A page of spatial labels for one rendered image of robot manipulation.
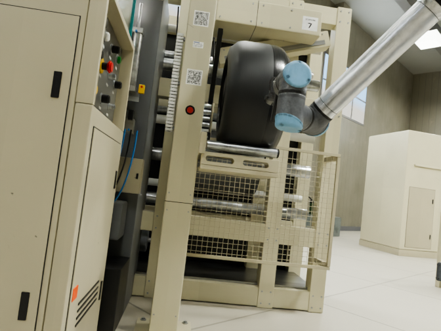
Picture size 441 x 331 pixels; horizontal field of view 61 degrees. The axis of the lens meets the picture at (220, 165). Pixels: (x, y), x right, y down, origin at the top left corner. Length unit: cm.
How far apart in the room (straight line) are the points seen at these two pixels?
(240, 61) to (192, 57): 27
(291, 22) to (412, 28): 112
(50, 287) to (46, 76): 58
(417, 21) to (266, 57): 69
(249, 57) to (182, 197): 70
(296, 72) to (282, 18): 109
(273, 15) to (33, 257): 175
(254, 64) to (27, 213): 108
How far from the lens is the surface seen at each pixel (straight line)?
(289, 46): 240
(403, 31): 129
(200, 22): 193
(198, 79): 183
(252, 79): 166
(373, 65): 129
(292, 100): 121
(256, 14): 228
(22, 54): 122
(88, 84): 115
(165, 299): 184
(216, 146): 170
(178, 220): 177
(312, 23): 234
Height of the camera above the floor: 70
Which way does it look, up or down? 4 degrees up
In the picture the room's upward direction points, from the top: 7 degrees clockwise
